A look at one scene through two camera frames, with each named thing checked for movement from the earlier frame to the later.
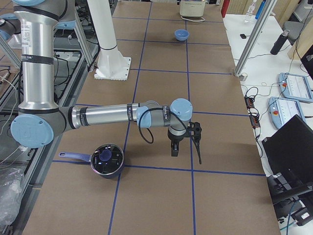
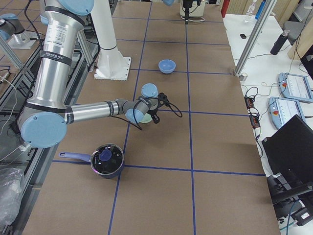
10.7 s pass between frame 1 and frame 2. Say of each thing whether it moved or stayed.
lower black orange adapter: stayed
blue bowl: moved
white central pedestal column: stayed
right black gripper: moved
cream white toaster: stayed
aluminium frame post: stayed
